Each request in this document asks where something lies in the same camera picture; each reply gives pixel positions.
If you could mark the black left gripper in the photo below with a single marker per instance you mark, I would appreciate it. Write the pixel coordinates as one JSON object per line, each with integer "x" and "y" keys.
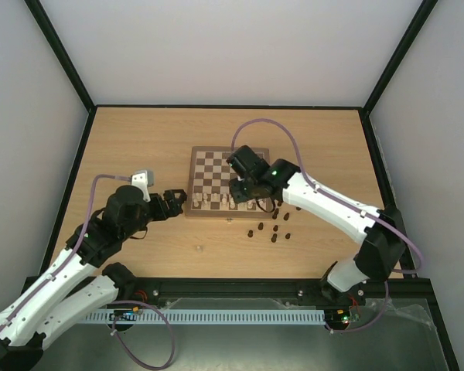
{"x": 175, "y": 208}

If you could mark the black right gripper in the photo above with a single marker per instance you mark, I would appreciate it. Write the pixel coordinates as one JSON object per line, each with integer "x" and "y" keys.
{"x": 240, "y": 189}

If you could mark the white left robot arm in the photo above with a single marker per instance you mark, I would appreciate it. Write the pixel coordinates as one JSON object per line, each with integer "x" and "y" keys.
{"x": 80, "y": 281}

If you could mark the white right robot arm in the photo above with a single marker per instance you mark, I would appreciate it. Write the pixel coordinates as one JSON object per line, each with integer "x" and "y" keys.
{"x": 377, "y": 231}

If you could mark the wooden chess board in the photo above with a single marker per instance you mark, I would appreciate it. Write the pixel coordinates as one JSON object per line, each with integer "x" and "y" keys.
{"x": 209, "y": 173}

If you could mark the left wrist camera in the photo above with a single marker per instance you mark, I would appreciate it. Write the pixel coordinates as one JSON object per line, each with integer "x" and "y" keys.
{"x": 143, "y": 178}

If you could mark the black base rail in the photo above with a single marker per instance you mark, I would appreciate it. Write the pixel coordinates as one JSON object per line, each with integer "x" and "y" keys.
{"x": 305, "y": 292}

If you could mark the white slotted cable duct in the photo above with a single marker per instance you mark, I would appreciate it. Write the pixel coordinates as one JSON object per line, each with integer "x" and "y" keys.
{"x": 207, "y": 317}

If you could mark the black frame post left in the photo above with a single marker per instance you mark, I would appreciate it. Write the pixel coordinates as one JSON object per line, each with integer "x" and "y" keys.
{"x": 48, "y": 30}

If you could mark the black frame post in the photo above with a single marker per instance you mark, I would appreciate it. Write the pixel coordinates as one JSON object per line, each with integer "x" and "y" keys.
{"x": 48, "y": 30}
{"x": 411, "y": 33}

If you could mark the black frame post right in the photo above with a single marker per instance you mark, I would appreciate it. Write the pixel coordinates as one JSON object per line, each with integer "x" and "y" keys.
{"x": 411, "y": 33}

